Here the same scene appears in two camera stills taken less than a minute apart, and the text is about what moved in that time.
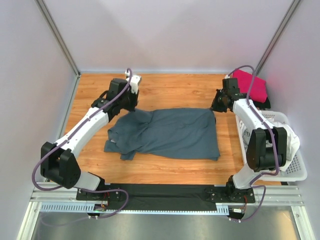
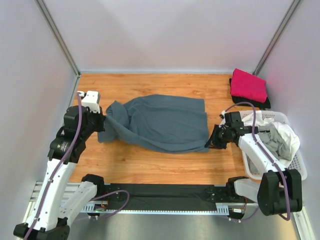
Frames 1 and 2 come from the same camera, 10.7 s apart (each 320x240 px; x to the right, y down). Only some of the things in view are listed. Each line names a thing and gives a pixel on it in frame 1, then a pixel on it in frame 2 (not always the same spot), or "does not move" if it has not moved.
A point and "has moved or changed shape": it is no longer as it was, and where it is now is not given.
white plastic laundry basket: [296, 170] does not move
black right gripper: [214, 106] → [211, 139]
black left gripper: [135, 96] → [101, 117]
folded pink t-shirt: [259, 93] does not move
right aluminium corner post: [277, 37] does not move
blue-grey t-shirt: [179, 133] has moved or changed shape
